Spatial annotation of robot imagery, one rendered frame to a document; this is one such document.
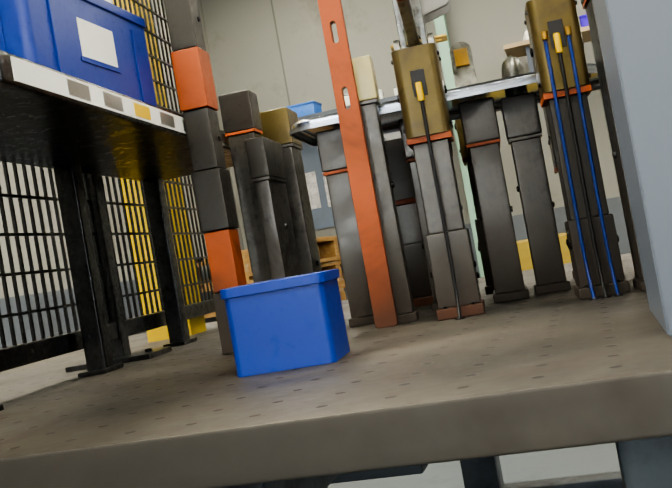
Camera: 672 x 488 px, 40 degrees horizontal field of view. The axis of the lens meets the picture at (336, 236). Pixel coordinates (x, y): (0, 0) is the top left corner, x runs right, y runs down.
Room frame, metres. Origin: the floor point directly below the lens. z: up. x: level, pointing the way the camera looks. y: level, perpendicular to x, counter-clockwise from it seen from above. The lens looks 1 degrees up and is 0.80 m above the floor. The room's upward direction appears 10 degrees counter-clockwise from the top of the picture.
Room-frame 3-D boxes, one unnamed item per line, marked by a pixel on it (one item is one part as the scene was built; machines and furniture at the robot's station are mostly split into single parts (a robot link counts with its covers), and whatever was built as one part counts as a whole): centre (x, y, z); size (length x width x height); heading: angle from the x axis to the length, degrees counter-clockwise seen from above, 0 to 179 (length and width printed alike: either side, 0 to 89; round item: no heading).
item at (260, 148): (1.43, 0.09, 0.85); 0.12 x 0.03 x 0.30; 170
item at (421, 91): (1.20, -0.14, 0.87); 0.10 x 0.07 x 0.35; 170
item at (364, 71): (1.27, -0.07, 0.88); 0.04 x 0.04 x 0.37; 80
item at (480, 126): (1.37, -0.24, 0.84); 0.12 x 0.05 x 0.29; 170
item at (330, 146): (1.40, -0.03, 0.84); 0.12 x 0.05 x 0.29; 170
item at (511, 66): (1.35, -0.30, 1.02); 0.03 x 0.03 x 0.07
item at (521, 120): (1.35, -0.30, 0.84); 0.05 x 0.05 x 0.29; 80
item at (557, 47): (1.15, -0.31, 0.88); 0.11 x 0.07 x 0.37; 170
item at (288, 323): (0.97, 0.06, 0.75); 0.11 x 0.10 x 0.09; 80
